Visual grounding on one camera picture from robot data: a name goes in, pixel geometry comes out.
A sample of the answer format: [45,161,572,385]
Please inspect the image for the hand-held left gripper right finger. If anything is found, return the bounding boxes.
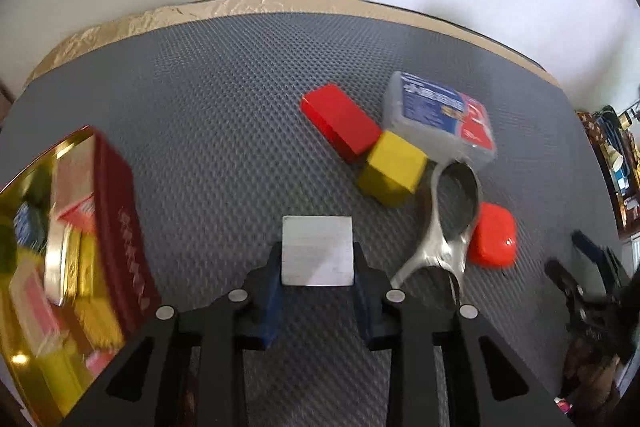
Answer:
[351,242,576,427]

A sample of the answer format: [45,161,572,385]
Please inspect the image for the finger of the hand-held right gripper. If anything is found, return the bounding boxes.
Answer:
[545,259,590,324]
[572,231,626,289]

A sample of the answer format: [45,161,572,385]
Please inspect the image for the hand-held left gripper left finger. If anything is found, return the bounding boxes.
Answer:
[60,243,286,427]

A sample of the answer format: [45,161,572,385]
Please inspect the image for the white wooden block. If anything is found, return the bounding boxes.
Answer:
[281,215,355,288]

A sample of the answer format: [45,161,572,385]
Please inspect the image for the red tin box gold inside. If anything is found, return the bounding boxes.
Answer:
[0,125,163,427]

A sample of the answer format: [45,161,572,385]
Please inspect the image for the person's right hand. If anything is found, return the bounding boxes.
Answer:
[560,337,626,418]

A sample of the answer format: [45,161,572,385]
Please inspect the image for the orange-red small case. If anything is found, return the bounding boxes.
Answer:
[467,202,518,269]

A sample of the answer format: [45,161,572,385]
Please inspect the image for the pile of colourful clutter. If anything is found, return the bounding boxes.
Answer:
[575,99,640,238]

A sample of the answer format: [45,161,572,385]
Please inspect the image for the silver metal tool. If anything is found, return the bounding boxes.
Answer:
[390,159,483,308]

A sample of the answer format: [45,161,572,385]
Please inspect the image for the yellow wooden block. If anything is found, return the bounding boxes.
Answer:
[356,130,429,208]

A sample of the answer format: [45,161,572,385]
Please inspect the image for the red wooden block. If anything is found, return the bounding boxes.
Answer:
[300,83,383,164]

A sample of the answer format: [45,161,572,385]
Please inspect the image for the grey textured table mat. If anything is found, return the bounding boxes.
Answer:
[0,11,618,427]

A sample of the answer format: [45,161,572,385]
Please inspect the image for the clear plastic case blue label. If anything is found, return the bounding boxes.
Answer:
[382,71,498,170]

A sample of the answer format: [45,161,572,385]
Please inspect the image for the red box white label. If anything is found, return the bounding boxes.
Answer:
[57,197,98,233]

